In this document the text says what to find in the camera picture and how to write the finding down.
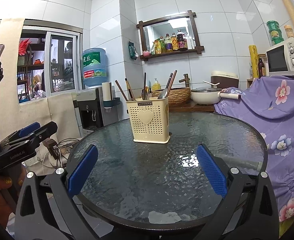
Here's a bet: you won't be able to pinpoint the dark glass bottle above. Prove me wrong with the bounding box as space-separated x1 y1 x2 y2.
258 57 266 77

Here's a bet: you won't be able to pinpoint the wooden framed mirror shelf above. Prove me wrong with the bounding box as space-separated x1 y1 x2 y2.
137 10 205 61

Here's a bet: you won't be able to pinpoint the left hand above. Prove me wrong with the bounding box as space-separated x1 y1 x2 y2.
0 176 15 228

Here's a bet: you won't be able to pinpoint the brown wooden chopstick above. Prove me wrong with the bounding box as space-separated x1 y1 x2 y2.
115 80 128 101

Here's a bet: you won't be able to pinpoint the wooden chair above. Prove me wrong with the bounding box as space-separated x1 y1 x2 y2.
42 138 59 160

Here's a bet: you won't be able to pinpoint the steel spoon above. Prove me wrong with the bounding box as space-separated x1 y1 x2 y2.
158 88 168 99

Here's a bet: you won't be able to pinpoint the white brown rice cooker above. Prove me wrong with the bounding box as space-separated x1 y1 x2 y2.
211 70 239 89

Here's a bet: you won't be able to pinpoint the green stacked containers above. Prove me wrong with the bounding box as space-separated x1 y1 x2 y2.
267 21 284 45

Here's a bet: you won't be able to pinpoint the brown wooden counter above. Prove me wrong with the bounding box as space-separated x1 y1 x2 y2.
168 100 215 113

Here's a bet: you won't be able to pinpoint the white pan with lid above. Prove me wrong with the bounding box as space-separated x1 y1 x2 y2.
191 87 241 105

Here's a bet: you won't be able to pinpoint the yellow roll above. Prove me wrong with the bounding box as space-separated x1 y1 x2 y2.
248 45 259 79

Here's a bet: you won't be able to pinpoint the black gold chopstick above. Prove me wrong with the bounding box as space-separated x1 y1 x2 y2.
125 78 136 101

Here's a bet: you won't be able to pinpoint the white microwave oven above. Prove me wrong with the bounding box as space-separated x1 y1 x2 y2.
266 37 294 76

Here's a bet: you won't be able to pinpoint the woven basin sink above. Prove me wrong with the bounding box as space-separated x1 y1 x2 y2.
150 87 192 107

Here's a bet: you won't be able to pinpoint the dark brown chopstick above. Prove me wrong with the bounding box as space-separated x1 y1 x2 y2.
165 73 173 89

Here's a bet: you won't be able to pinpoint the purple floral cloth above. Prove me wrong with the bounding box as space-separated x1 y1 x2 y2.
215 76 294 222

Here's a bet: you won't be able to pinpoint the reddish wooden chopstick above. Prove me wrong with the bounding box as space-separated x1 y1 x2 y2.
166 70 177 98

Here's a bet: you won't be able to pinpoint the blue water bottle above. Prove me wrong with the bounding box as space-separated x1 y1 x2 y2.
82 48 108 87

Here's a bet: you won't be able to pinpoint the brass faucet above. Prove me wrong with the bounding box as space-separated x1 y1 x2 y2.
178 73 190 88

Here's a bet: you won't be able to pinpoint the water dispenser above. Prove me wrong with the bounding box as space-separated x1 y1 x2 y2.
72 86 120 133

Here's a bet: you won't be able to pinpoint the wooden handled spoon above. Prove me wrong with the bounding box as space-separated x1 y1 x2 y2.
141 73 148 100

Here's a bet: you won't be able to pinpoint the yellow soap dispenser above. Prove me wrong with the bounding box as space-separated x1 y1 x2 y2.
151 79 161 92

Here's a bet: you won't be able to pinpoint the beige perforated utensil holder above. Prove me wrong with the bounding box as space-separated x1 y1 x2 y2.
126 97 170 144

